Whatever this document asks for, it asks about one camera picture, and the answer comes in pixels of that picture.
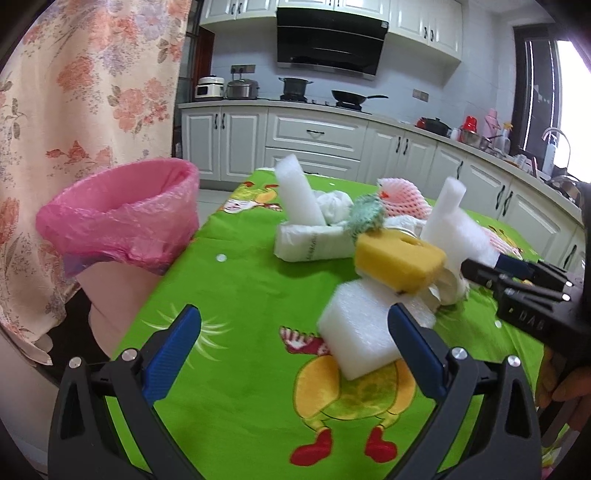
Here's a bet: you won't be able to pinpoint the pink bottle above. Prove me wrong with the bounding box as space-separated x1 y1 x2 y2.
482 108 500 139

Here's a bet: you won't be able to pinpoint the white foam block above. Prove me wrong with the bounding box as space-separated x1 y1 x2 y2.
317 278 436 380

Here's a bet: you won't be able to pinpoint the green scrubbing cloth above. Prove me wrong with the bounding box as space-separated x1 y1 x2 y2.
346 194 386 240

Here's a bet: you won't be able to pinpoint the white upper kitchen cabinets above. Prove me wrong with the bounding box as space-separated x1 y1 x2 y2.
200 0 463 61

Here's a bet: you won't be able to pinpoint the white rice cooker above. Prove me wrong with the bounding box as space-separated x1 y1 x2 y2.
194 76 225 101

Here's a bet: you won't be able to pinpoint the yellow sponge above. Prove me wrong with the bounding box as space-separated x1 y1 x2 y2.
353 229 447 294

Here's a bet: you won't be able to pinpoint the black range hood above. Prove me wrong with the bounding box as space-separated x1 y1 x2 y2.
276 8 388 79

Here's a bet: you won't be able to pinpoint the large white bag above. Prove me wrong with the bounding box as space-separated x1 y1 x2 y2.
384 215 470 312

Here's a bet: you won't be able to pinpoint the pink foam fruit net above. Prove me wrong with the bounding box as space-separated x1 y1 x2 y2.
377 178 432 220

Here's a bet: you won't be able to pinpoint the floral peach curtain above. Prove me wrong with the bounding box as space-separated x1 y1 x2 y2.
1 0 191 365

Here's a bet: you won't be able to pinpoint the red black casserole pot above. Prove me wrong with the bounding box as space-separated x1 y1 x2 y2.
416 117 452 137

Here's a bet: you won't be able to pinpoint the operator hand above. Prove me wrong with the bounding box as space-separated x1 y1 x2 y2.
536 346 591 432

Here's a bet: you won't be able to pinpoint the tall white foam stick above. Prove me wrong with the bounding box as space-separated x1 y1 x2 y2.
274 154 327 226

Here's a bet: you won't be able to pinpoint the white lower kitchen cabinets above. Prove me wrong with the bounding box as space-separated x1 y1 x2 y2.
179 100 586 272

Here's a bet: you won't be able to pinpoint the black frying pan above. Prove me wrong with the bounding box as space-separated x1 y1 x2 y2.
332 90 388 111

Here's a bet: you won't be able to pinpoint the chrome sink faucet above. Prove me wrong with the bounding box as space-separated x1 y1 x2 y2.
542 127 572 175

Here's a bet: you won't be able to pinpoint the black stock pot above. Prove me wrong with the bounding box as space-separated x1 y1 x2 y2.
279 77 311 103

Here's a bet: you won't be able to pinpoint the small crumpled white bag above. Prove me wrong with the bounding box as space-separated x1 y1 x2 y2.
314 190 353 225

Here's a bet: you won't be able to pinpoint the steel pressure cooker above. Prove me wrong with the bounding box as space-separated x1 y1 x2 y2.
225 76 259 100

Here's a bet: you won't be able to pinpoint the steel mixing bowl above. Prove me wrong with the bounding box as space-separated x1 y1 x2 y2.
460 128 490 151

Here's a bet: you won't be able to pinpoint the pink lined trash bin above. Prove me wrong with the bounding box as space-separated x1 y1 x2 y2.
35 158 199 355

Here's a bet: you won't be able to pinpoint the white plastic packet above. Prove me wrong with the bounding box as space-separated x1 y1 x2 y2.
273 222 355 263

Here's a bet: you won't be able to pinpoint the white foam piece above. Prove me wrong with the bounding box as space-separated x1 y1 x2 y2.
421 177 499 275

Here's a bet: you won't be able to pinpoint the white kitchen cabinets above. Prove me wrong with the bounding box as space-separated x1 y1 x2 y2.
179 100 586 272
200 0 463 61

